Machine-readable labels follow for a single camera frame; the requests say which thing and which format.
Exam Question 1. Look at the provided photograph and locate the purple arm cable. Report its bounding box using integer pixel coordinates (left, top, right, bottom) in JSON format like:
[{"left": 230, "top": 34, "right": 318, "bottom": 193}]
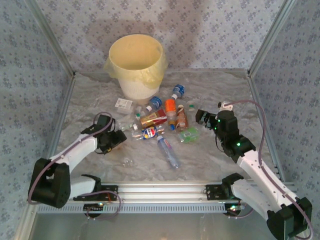
[
  {"left": 26, "top": 112, "right": 116, "bottom": 206},
  {"left": 224, "top": 99, "right": 315, "bottom": 240}
]

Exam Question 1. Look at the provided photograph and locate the right controller board green light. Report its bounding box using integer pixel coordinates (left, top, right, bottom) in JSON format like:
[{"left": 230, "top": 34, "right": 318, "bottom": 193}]
[{"left": 224, "top": 202, "right": 247, "bottom": 216}]

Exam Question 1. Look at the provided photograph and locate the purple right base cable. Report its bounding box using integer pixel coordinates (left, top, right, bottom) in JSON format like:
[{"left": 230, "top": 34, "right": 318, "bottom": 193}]
[{"left": 227, "top": 204, "right": 254, "bottom": 220}]

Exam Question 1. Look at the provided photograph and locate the orange label plastic bottle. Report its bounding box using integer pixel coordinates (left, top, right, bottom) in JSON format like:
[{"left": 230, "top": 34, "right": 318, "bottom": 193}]
[{"left": 164, "top": 98, "right": 178, "bottom": 118}]

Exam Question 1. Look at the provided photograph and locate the blue label plastic bottle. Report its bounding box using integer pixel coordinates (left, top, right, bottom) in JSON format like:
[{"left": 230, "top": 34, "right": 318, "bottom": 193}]
[
  {"left": 146, "top": 96, "right": 164, "bottom": 112},
  {"left": 170, "top": 84, "right": 186, "bottom": 100}
]

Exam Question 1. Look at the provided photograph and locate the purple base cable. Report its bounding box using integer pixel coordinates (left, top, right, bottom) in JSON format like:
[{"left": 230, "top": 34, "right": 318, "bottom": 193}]
[
  {"left": 227, "top": 204, "right": 254, "bottom": 220},
  {"left": 84, "top": 191, "right": 123, "bottom": 221}
]

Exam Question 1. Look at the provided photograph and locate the brown label plastic bottle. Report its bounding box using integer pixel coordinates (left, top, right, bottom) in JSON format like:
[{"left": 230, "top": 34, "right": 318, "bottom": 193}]
[{"left": 176, "top": 104, "right": 190, "bottom": 132}]

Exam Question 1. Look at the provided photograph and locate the grey slotted cable duct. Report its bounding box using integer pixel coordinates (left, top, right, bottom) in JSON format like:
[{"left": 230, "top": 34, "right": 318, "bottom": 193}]
[{"left": 37, "top": 202, "right": 242, "bottom": 215}]

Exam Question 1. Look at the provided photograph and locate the aluminium side frame rail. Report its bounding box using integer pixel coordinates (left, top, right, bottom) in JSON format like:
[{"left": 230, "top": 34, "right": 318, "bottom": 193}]
[
  {"left": 246, "top": 71, "right": 287, "bottom": 183},
  {"left": 32, "top": 73, "right": 76, "bottom": 183}
]

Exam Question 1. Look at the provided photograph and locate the red gold label bottle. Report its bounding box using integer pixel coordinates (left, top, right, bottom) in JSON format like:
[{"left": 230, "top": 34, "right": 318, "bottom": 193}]
[{"left": 139, "top": 109, "right": 168, "bottom": 130}]

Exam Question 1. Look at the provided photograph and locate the aluminium frame post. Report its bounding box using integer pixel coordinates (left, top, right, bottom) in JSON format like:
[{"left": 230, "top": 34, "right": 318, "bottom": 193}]
[
  {"left": 246, "top": 0, "right": 298, "bottom": 76},
  {"left": 24, "top": 0, "right": 76, "bottom": 77}
]

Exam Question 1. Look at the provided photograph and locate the clear bottle white cap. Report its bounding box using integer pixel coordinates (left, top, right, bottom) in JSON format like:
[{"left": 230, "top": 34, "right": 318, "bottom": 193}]
[{"left": 123, "top": 121, "right": 140, "bottom": 132}]

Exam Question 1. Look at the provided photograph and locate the clear bottle green cap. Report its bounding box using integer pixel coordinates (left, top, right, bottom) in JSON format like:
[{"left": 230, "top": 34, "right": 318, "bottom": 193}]
[
  {"left": 186, "top": 98, "right": 201, "bottom": 112},
  {"left": 133, "top": 106, "right": 145, "bottom": 121}
]

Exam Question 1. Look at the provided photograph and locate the white plastic bin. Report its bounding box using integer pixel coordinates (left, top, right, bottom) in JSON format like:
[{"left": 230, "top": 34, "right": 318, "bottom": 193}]
[{"left": 117, "top": 76, "right": 161, "bottom": 105}]

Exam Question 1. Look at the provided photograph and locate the grey metal panel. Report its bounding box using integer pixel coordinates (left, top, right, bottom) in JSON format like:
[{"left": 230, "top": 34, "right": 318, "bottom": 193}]
[{"left": 32, "top": 212, "right": 301, "bottom": 240}]

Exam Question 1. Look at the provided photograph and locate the yellow bin liner bag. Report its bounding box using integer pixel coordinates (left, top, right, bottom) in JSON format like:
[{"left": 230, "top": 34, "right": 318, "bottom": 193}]
[{"left": 103, "top": 34, "right": 169, "bottom": 90}]

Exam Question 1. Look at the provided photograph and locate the blue red white label bottle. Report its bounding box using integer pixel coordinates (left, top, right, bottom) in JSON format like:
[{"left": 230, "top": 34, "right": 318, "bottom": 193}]
[{"left": 132, "top": 125, "right": 166, "bottom": 141}]

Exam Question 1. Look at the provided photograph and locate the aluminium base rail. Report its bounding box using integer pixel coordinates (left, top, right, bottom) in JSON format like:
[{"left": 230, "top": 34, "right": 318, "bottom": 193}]
[{"left": 67, "top": 181, "right": 298, "bottom": 203}]

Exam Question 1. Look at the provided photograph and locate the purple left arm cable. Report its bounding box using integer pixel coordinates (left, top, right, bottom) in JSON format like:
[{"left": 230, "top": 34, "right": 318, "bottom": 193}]
[{"left": 26, "top": 112, "right": 116, "bottom": 206}]

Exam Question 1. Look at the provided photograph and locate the green label plastic bottle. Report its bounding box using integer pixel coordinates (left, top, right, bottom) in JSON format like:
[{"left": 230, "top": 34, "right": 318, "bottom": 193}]
[{"left": 177, "top": 126, "right": 200, "bottom": 144}]

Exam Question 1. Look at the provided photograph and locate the clear flat pack white label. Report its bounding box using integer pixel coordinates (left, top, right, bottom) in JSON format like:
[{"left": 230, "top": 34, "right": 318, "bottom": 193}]
[{"left": 114, "top": 97, "right": 134, "bottom": 115}]

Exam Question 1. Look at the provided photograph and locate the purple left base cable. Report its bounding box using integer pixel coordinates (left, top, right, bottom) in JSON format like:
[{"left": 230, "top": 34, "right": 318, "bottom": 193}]
[{"left": 84, "top": 191, "right": 123, "bottom": 221}]

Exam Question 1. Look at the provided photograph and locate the long clear water bottle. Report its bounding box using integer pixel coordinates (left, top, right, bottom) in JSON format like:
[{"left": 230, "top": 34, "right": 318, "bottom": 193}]
[{"left": 156, "top": 135, "right": 181, "bottom": 170}]

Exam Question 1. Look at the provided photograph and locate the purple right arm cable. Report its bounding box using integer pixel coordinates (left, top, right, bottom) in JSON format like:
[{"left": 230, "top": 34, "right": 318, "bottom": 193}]
[{"left": 224, "top": 99, "right": 315, "bottom": 240}]

